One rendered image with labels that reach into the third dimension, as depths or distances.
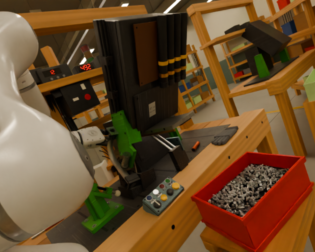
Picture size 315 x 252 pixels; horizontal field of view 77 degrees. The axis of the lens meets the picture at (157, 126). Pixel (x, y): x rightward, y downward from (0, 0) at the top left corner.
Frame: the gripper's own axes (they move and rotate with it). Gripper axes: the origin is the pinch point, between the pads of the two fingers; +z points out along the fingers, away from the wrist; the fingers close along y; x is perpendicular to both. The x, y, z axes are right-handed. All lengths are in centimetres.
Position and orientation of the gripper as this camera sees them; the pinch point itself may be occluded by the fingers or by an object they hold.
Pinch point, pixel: (110, 134)
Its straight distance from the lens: 99.5
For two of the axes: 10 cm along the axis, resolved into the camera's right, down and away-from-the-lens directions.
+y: -5.8, -6.0, 5.5
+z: 7.5, -1.3, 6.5
